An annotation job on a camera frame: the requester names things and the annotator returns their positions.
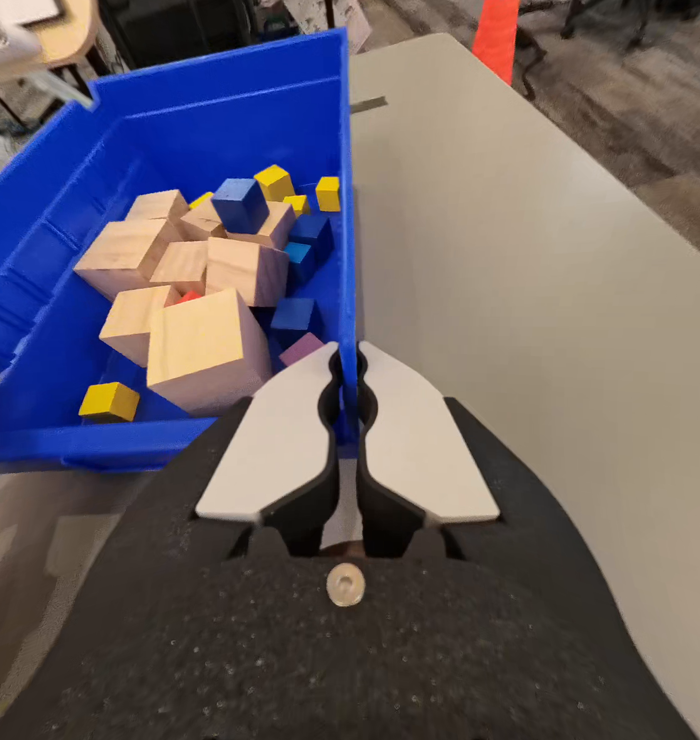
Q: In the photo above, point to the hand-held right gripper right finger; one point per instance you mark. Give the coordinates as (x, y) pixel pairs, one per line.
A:
(425, 451)

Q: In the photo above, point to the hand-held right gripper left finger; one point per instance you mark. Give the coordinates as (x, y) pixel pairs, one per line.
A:
(269, 451)

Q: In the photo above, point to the pile of wooden coloured cubes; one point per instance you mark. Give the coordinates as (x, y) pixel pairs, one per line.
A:
(211, 341)

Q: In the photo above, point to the blue plastic bin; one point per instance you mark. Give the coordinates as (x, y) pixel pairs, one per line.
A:
(170, 133)

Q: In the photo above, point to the orange traffic cone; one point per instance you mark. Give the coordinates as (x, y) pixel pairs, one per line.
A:
(494, 34)

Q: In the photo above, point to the picture-printed paper sheet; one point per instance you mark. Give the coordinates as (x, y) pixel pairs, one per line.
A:
(358, 32)

